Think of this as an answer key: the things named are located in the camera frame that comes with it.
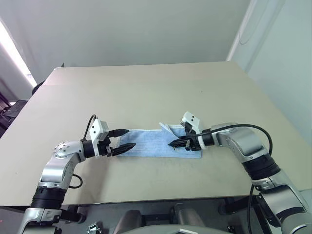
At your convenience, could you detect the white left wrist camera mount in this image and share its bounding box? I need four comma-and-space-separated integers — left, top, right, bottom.
88, 118, 110, 158

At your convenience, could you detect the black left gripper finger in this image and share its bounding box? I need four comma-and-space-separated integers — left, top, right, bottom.
111, 143, 137, 156
108, 128, 129, 138

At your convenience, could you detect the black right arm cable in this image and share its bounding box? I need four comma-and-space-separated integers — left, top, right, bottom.
187, 124, 273, 234

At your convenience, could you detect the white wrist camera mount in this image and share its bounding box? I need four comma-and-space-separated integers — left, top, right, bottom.
88, 118, 110, 158
179, 111, 205, 150

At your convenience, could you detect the black chair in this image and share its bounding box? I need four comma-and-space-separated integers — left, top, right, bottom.
31, 79, 47, 96

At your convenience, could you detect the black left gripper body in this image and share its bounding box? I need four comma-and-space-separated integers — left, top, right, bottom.
98, 133, 114, 158

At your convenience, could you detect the light blue towel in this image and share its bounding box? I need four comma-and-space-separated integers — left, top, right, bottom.
116, 122, 203, 159

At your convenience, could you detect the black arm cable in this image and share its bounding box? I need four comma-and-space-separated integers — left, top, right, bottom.
187, 124, 273, 234
69, 114, 98, 189

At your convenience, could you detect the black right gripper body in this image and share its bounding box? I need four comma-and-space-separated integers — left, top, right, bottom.
184, 134, 202, 151

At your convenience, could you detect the small silver metal bracket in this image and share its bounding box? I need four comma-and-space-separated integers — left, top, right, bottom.
87, 222, 103, 234

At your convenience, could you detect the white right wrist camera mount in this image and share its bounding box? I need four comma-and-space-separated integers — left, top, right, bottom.
179, 111, 205, 150

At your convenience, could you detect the black equipment stand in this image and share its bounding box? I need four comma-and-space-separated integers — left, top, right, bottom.
0, 94, 29, 138

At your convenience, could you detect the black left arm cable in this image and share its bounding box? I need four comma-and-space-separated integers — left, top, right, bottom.
69, 114, 98, 189

